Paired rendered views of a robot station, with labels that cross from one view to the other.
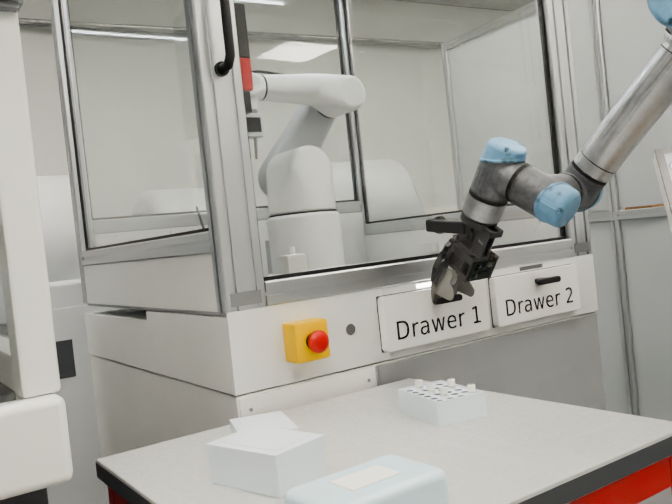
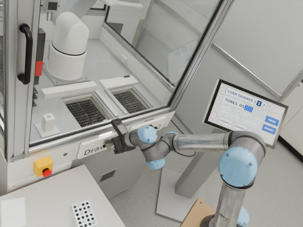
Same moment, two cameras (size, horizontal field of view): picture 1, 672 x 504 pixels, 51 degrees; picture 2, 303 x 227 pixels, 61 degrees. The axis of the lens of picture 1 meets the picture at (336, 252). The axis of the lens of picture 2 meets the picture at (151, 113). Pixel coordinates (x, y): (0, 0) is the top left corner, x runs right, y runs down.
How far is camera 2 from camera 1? 1.00 m
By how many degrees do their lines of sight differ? 41
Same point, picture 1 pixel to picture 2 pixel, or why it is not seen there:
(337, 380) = (54, 169)
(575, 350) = not seen: hidden behind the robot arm
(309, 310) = (48, 153)
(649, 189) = (222, 39)
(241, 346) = (12, 171)
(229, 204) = (16, 129)
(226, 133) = (19, 103)
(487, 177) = (137, 141)
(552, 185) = (157, 161)
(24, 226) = not seen: outside the picture
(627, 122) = (196, 148)
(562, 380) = not seen: hidden behind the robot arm
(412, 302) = (94, 143)
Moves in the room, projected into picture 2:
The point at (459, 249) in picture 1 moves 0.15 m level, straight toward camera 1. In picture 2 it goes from (117, 145) to (112, 170)
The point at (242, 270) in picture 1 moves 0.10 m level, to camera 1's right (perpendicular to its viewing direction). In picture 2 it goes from (18, 149) to (45, 153)
